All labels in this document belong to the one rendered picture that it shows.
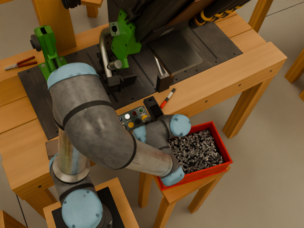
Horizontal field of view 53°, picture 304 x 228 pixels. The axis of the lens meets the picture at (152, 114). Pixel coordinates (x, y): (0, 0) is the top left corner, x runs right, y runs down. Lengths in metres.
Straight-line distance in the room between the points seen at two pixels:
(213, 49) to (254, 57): 0.22
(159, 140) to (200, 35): 0.92
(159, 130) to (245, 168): 1.47
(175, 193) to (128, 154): 0.73
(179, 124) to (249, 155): 1.50
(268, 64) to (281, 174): 1.02
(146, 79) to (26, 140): 0.62
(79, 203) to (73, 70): 0.44
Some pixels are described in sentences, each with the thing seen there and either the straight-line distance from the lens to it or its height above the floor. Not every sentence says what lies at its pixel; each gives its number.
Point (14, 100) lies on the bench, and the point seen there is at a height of 0.88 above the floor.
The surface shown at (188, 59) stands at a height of 1.13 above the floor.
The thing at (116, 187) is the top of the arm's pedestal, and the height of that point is 0.85.
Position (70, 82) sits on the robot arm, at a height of 1.58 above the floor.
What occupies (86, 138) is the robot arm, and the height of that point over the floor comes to 1.55.
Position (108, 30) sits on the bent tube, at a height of 1.18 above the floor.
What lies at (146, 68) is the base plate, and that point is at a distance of 1.57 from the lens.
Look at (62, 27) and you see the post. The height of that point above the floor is 1.04.
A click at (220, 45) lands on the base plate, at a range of 1.75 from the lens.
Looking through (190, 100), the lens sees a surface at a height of 0.90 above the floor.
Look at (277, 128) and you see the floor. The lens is 2.68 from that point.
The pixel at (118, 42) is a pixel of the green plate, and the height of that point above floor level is 1.14.
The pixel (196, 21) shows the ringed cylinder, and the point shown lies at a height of 1.33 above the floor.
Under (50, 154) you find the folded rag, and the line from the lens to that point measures 1.32.
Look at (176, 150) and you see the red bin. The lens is 1.35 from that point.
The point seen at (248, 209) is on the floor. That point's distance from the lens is 2.31.
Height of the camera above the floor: 2.10
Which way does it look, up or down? 58 degrees down
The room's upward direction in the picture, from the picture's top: 7 degrees clockwise
